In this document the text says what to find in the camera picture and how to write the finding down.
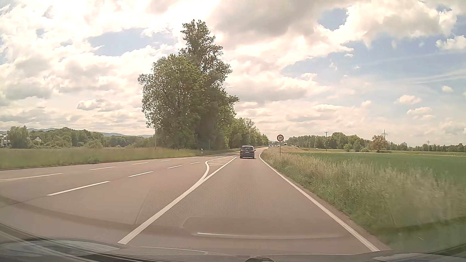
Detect reddish tree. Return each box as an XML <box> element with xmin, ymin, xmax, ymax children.
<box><xmin>370</xmin><ymin>134</ymin><xmax>389</xmax><ymax>153</ymax></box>

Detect car's own bonnet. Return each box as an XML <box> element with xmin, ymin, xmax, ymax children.
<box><xmin>0</xmin><ymin>214</ymin><xmax>466</xmax><ymax>262</ymax></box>

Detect distant row of trees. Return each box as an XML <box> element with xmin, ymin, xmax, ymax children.
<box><xmin>286</xmin><ymin>130</ymin><xmax>466</xmax><ymax>157</ymax></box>

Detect tall grass verge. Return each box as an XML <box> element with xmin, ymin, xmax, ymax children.
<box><xmin>256</xmin><ymin>145</ymin><xmax>466</xmax><ymax>256</ymax></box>

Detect green field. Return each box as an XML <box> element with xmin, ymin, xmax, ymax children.
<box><xmin>294</xmin><ymin>144</ymin><xmax>466</xmax><ymax>189</ymax></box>

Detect road markings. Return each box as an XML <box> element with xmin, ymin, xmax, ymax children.
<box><xmin>0</xmin><ymin>140</ymin><xmax>384</xmax><ymax>256</ymax></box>

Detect wood with bushes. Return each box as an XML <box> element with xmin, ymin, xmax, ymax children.
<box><xmin>0</xmin><ymin>124</ymin><xmax>156</xmax><ymax>156</ymax></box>

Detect grey asphalt road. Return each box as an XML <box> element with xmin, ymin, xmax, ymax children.
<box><xmin>0</xmin><ymin>135</ymin><xmax>394</xmax><ymax>262</ymax></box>

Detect row of tall trees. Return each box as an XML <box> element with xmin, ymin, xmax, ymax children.
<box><xmin>135</xmin><ymin>17</ymin><xmax>275</xmax><ymax>154</ymax></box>

